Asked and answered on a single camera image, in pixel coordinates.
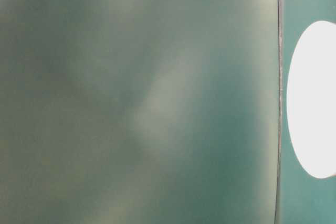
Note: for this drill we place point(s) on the white round bowl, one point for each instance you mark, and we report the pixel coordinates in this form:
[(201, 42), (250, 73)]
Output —
[(310, 100)]

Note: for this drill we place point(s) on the green table mat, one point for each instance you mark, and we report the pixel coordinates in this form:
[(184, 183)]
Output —
[(301, 198)]

